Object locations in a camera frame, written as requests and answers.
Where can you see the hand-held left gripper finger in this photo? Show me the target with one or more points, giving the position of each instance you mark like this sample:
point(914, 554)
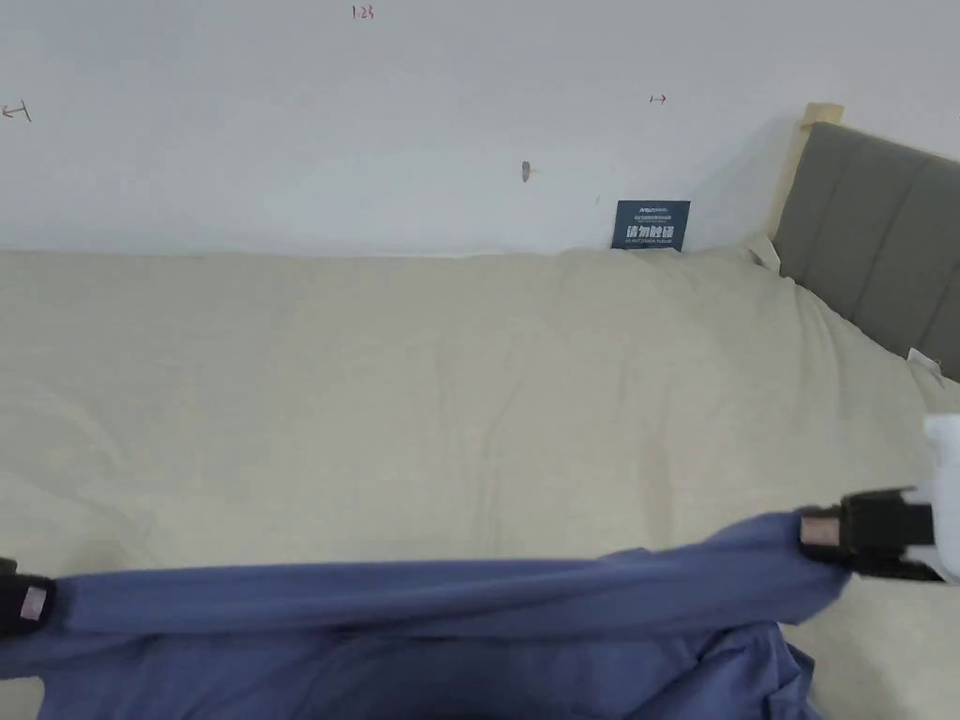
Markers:
point(22, 596)

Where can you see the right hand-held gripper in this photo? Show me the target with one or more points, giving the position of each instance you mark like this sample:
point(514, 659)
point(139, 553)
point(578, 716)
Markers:
point(945, 487)

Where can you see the blue garment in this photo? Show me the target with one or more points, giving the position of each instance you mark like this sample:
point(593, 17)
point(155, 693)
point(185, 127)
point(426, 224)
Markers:
point(420, 630)

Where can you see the grey padded headboard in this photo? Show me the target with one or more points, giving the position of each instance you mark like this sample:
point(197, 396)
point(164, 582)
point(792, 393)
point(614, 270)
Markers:
point(870, 225)

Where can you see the dark blue sign card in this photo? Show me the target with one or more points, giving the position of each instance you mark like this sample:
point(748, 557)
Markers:
point(649, 225)

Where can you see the bed with beige sheet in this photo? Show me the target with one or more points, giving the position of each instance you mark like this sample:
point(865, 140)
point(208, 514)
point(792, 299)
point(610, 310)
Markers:
point(390, 390)

